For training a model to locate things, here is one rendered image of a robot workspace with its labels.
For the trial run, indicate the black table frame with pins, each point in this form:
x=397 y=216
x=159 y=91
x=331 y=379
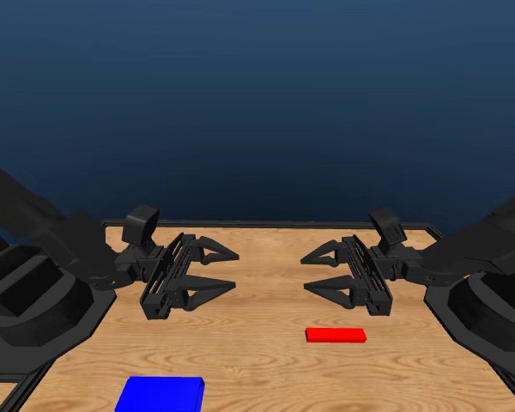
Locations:
x=262 y=224

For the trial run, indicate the thin red peg bar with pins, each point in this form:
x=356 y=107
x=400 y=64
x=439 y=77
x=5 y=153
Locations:
x=335 y=335

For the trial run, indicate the blue hollow socket block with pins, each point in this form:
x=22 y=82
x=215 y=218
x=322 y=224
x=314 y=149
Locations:
x=161 y=395

